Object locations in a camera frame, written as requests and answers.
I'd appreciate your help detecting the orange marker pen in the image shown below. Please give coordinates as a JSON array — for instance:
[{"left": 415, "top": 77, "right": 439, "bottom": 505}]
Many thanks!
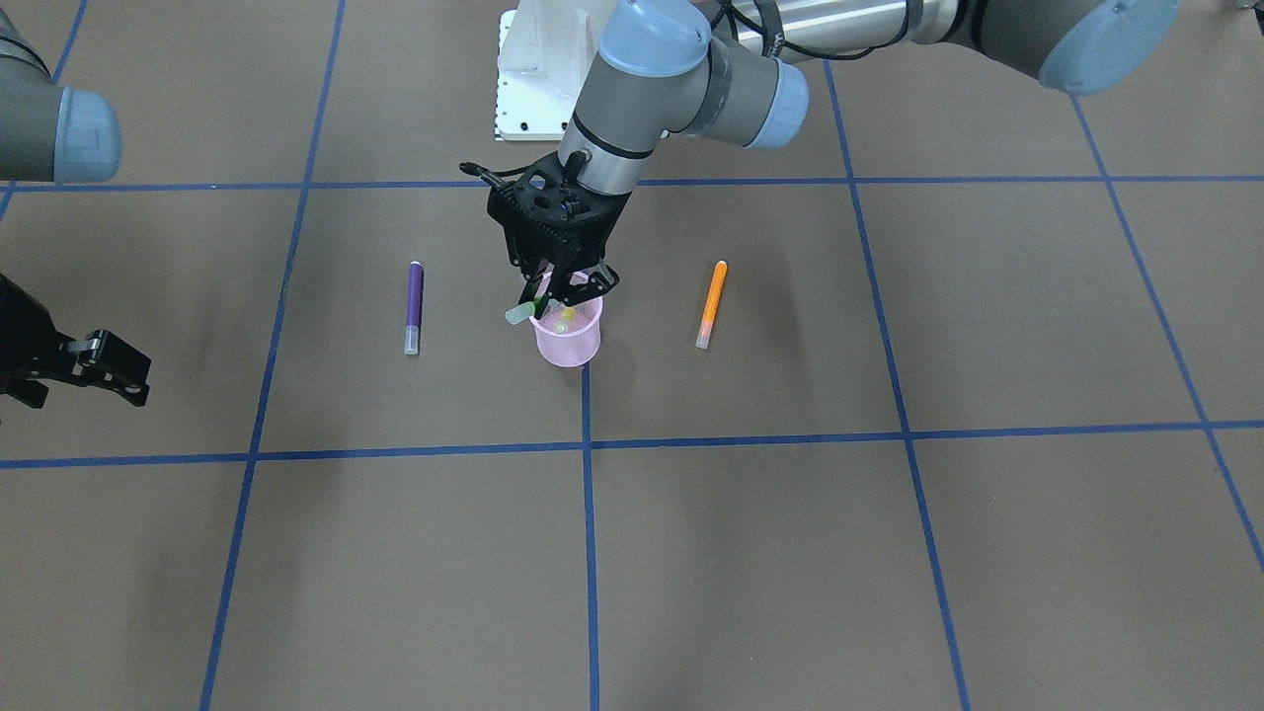
[{"left": 695, "top": 261, "right": 731, "bottom": 350}]

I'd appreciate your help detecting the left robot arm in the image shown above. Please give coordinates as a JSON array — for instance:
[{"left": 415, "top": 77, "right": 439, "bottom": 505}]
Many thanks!
[{"left": 463, "top": 1, "right": 1178, "bottom": 324}]

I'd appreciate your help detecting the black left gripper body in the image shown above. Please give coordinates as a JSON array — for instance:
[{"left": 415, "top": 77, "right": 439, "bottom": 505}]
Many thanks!
[{"left": 487, "top": 152, "right": 629, "bottom": 272}]

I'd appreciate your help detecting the green marker pen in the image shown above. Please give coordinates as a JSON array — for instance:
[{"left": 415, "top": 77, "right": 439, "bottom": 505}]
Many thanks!
[{"left": 503, "top": 295, "right": 555, "bottom": 325}]

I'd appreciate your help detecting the brown paper table mat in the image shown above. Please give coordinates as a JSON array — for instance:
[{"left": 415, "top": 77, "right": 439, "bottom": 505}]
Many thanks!
[{"left": 3, "top": 1, "right": 1261, "bottom": 710}]

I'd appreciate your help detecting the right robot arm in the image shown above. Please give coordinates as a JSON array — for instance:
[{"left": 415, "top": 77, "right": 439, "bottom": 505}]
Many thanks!
[{"left": 1, "top": 15, "right": 152, "bottom": 409}]

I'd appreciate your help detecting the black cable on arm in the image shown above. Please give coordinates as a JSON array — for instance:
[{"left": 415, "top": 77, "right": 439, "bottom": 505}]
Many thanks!
[{"left": 691, "top": 0, "right": 919, "bottom": 62}]

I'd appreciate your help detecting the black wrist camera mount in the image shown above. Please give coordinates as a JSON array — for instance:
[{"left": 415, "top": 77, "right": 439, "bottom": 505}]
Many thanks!
[{"left": 459, "top": 161, "right": 533, "bottom": 190}]

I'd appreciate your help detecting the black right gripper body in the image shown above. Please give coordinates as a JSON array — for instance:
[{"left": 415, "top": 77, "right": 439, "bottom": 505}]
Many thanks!
[{"left": 1, "top": 276, "right": 66, "bottom": 407}]

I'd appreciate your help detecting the purple marker pen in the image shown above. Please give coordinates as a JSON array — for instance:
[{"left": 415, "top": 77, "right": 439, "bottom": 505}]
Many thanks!
[{"left": 404, "top": 261, "right": 425, "bottom": 356}]

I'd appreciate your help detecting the pink mesh pen holder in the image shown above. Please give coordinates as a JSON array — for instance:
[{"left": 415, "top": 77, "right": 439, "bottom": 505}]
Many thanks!
[{"left": 528, "top": 297, "right": 604, "bottom": 367}]

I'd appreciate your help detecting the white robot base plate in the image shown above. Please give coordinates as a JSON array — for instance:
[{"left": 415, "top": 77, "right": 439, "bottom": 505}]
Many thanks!
[{"left": 494, "top": 1, "right": 614, "bottom": 140}]

